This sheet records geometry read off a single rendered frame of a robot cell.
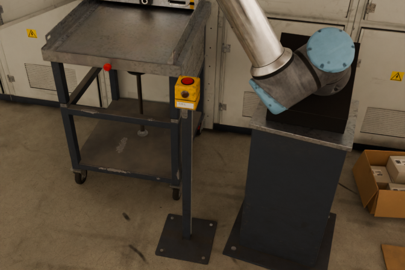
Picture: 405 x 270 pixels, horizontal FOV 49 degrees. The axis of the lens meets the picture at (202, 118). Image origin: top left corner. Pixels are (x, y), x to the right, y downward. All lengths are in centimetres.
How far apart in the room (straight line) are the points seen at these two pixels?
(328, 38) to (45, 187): 173
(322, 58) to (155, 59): 75
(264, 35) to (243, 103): 134
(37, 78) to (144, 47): 124
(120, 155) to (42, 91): 90
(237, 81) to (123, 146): 75
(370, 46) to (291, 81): 111
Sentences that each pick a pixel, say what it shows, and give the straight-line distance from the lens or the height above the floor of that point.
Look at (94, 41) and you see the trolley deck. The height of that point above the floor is 85.
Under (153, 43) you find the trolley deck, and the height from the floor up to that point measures 85.
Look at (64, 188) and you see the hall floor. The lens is 257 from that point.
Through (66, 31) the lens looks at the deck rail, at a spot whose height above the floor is 85.
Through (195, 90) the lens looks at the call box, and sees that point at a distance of 162.
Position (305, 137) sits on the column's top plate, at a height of 75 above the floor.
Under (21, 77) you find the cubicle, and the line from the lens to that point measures 315.
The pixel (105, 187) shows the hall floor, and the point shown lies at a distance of 253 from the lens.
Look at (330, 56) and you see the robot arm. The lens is 146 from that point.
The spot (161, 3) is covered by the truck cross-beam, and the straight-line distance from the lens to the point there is 235.
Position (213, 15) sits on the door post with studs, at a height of 77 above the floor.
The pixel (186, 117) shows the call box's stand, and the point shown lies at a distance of 172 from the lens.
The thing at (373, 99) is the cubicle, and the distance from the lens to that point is 268.
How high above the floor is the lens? 178
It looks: 37 degrees down
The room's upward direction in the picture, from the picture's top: 2 degrees clockwise
